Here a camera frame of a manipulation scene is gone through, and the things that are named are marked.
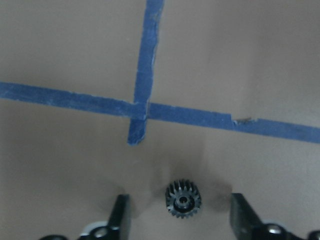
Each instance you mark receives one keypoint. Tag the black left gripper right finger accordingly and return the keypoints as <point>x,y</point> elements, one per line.
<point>244,221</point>

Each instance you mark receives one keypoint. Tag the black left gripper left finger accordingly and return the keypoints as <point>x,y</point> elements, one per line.
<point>119,223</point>

